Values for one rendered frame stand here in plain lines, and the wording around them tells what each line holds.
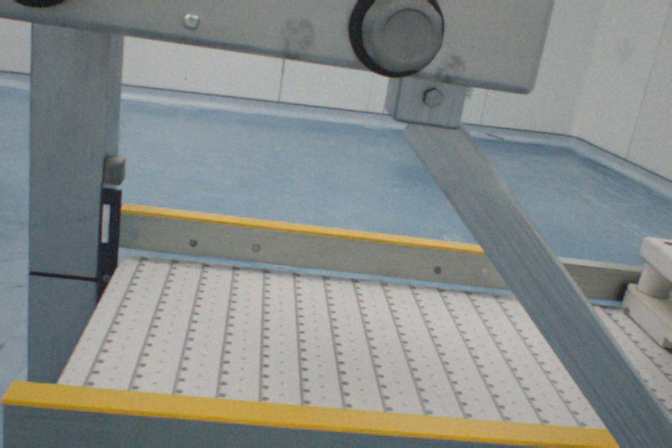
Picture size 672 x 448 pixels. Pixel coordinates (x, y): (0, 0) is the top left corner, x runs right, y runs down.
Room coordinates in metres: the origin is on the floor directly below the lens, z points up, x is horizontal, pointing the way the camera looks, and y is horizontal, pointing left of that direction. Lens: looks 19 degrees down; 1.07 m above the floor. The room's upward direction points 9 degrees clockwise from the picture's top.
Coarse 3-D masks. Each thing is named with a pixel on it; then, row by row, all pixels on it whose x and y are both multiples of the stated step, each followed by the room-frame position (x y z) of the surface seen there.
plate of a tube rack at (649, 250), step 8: (648, 240) 0.59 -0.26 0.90; (656, 240) 0.59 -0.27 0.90; (664, 240) 0.59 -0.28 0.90; (648, 248) 0.58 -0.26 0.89; (656, 248) 0.57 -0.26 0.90; (664, 248) 0.57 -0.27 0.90; (640, 256) 0.59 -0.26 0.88; (648, 256) 0.58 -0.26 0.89; (656, 256) 0.57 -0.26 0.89; (664, 256) 0.56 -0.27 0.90; (656, 264) 0.57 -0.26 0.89; (664, 264) 0.56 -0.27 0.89; (664, 272) 0.55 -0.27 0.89
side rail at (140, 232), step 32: (128, 224) 0.54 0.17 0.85; (160, 224) 0.54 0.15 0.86; (192, 224) 0.55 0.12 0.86; (224, 224) 0.55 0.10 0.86; (224, 256) 0.55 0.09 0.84; (256, 256) 0.56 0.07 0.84; (288, 256) 0.56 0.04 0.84; (320, 256) 0.56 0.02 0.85; (352, 256) 0.57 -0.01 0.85; (384, 256) 0.57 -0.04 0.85; (416, 256) 0.58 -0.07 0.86; (448, 256) 0.58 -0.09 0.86; (480, 256) 0.58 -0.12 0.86; (608, 288) 0.60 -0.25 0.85
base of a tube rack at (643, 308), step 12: (636, 288) 0.59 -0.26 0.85; (624, 300) 0.59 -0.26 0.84; (636, 300) 0.58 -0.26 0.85; (648, 300) 0.56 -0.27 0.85; (660, 300) 0.57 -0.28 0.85; (636, 312) 0.57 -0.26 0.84; (648, 312) 0.56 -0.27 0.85; (660, 312) 0.54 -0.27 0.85; (648, 324) 0.55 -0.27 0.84; (660, 324) 0.54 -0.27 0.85; (660, 336) 0.53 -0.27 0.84
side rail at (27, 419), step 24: (24, 408) 0.27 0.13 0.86; (48, 408) 0.27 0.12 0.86; (24, 432) 0.27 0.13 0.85; (48, 432) 0.27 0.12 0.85; (72, 432) 0.28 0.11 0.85; (96, 432) 0.28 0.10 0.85; (120, 432) 0.28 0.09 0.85; (144, 432) 0.28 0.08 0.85; (168, 432) 0.28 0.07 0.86; (192, 432) 0.28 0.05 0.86; (216, 432) 0.29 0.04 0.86; (240, 432) 0.29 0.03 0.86; (264, 432) 0.29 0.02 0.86; (288, 432) 0.29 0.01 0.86; (312, 432) 0.29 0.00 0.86; (336, 432) 0.29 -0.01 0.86
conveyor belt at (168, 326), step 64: (128, 320) 0.43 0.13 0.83; (192, 320) 0.45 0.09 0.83; (256, 320) 0.46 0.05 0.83; (320, 320) 0.48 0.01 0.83; (384, 320) 0.50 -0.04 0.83; (448, 320) 0.51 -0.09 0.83; (512, 320) 0.53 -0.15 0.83; (64, 384) 0.35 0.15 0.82; (128, 384) 0.36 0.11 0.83; (192, 384) 0.37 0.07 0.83; (256, 384) 0.38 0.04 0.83; (320, 384) 0.39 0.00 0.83; (384, 384) 0.40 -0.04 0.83; (448, 384) 0.42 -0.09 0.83; (512, 384) 0.43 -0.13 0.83; (576, 384) 0.44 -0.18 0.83
